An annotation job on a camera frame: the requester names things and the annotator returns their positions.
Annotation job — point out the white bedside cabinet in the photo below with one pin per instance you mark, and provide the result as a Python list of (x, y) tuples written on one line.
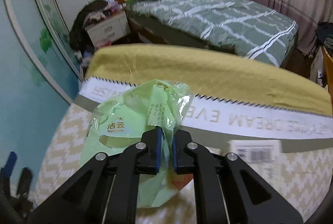
[(109, 30)]

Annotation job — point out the green plastic bag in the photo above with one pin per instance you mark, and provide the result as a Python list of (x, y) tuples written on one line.
[(121, 115)]

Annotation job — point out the patterned beige green tablecloth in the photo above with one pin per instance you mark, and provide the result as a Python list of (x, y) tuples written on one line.
[(233, 99)]

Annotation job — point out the green checked duvet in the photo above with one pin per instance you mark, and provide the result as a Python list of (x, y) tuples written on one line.
[(241, 27)]

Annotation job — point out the wooden desk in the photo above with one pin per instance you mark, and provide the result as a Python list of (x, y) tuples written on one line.
[(328, 65)]

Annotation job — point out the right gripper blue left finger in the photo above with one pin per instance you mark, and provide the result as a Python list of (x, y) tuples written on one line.
[(159, 143)]

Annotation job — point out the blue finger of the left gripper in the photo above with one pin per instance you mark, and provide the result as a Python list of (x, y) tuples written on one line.
[(10, 164)]

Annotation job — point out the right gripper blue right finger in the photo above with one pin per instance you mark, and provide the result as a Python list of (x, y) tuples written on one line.
[(174, 152)]

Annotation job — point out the sliding wardrobe door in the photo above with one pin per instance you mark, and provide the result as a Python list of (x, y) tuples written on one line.
[(39, 78)]

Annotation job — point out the wooden bed with headboard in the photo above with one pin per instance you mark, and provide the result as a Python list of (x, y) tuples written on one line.
[(240, 27)]

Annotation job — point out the dark clothes pile on cabinet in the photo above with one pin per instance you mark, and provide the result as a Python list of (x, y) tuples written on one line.
[(93, 13)]

